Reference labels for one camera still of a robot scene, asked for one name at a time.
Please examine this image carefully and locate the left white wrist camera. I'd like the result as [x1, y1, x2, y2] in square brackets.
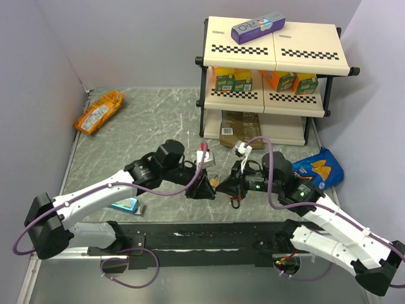
[196, 141, 216, 169]

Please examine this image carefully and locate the green orange carton right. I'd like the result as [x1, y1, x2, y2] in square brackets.
[292, 73, 318, 95]

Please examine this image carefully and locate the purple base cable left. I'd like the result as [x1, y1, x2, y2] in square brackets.
[100, 246, 160, 289]

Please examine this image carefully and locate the blue Doritos chip bag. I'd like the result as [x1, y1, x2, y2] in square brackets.
[292, 146, 344, 190]

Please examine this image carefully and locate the purple rectangular box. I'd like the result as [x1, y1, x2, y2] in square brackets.
[231, 12, 286, 45]

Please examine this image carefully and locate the brass padlock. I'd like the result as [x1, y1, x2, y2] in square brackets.
[209, 175, 221, 188]

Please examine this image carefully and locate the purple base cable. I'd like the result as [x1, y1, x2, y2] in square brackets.
[100, 246, 160, 289]
[273, 253, 333, 283]

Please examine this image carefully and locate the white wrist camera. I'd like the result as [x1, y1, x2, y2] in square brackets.
[196, 141, 216, 169]
[232, 141, 252, 174]

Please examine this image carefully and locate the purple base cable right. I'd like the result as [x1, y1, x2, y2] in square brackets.
[273, 253, 333, 283]

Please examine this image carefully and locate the green yellow carton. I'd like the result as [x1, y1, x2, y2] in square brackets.
[234, 68, 252, 92]
[214, 66, 235, 92]

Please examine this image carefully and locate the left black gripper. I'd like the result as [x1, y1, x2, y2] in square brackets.
[161, 161, 215, 200]

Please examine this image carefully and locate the blue snack bar packet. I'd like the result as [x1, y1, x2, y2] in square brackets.
[109, 198, 146, 216]

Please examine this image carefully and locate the green yellow carton left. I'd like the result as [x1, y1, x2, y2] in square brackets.
[214, 66, 235, 92]

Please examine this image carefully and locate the orange black padlock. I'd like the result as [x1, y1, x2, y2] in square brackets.
[229, 196, 240, 210]

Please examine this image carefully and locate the beige three-tier shelf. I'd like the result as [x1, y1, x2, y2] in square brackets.
[195, 16, 360, 146]

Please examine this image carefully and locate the orange green carton tilted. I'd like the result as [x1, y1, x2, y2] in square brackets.
[259, 70, 296, 92]

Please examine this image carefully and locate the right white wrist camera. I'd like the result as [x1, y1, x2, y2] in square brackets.
[232, 141, 252, 174]

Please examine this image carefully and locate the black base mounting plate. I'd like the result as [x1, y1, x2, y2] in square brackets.
[85, 221, 301, 270]

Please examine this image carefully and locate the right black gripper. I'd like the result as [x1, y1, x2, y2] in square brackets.
[216, 158, 281, 200]

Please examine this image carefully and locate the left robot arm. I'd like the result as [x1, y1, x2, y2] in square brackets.
[24, 139, 215, 260]

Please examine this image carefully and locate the brown coffee bag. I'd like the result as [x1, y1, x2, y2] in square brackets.
[220, 111, 262, 148]

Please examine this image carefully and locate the orange snack bag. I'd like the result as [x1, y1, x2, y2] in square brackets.
[73, 90, 124, 135]

